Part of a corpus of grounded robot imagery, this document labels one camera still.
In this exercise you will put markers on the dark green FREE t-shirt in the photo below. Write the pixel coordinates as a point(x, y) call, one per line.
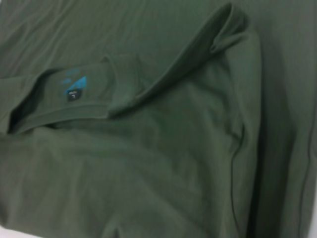
point(173, 138)

